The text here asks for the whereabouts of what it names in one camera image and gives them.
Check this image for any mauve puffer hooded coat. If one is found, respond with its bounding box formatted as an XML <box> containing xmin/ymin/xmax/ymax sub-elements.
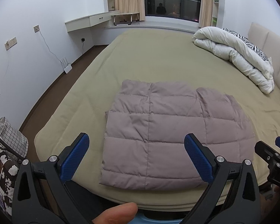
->
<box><xmin>100</xmin><ymin>80</ymin><xmax>255</xmax><ymax>191</ymax></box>

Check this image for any person right hand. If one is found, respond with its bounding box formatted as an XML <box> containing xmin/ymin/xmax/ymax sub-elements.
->
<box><xmin>260</xmin><ymin>186</ymin><xmax>280</xmax><ymax>224</ymax></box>

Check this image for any person left hand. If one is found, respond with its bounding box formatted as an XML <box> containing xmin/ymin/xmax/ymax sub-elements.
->
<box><xmin>92</xmin><ymin>203</ymin><xmax>138</xmax><ymax>224</ymax></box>

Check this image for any cow print fabric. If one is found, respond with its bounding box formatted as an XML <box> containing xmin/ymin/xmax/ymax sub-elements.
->
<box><xmin>0</xmin><ymin>145</ymin><xmax>19</xmax><ymax>220</ymax></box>

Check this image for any grid pattern laundry basket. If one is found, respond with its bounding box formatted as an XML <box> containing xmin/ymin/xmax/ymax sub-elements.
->
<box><xmin>0</xmin><ymin>117</ymin><xmax>29</xmax><ymax>160</ymax></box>

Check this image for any white folded duvet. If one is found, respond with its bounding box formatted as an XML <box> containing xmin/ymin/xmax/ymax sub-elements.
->
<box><xmin>192</xmin><ymin>26</ymin><xmax>275</xmax><ymax>95</ymax></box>

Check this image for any zebra print pillow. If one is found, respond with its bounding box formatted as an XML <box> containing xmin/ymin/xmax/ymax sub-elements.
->
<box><xmin>223</xmin><ymin>28</ymin><xmax>269</xmax><ymax>61</ymax></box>

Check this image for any beige padded headboard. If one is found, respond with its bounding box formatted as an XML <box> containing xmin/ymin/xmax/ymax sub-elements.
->
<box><xmin>248</xmin><ymin>22</ymin><xmax>280</xmax><ymax>89</ymax></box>

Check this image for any white wifi router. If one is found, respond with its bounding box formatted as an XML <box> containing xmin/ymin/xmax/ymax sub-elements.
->
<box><xmin>60</xmin><ymin>58</ymin><xmax>72</xmax><ymax>74</ymax></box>

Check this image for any olive green bed sheet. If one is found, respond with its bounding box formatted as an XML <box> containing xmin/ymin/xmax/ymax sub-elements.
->
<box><xmin>34</xmin><ymin>29</ymin><xmax>280</xmax><ymax>211</ymax></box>

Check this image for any right beige curtain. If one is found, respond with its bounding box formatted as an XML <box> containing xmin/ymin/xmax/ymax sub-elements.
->
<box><xmin>199</xmin><ymin>0</ymin><xmax>213</xmax><ymax>28</ymax></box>

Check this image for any right white shelf unit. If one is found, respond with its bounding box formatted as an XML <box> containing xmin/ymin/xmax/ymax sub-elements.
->
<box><xmin>211</xmin><ymin>0</ymin><xmax>219</xmax><ymax>26</ymax></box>

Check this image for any small folding lap table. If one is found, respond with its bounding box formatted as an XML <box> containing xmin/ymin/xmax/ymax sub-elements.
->
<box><xmin>113</xmin><ymin>12</ymin><xmax>139</xmax><ymax>26</ymax></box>

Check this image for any white router cable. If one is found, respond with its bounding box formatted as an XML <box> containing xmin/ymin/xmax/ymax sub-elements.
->
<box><xmin>38</xmin><ymin>29</ymin><xmax>65</xmax><ymax>67</ymax></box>

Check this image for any wall power socket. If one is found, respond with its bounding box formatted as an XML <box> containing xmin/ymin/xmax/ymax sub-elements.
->
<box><xmin>34</xmin><ymin>25</ymin><xmax>40</xmax><ymax>33</ymax></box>

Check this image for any white wall-mounted desk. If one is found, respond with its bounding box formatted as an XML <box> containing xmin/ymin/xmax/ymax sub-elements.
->
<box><xmin>65</xmin><ymin>11</ymin><xmax>120</xmax><ymax>32</ymax></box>

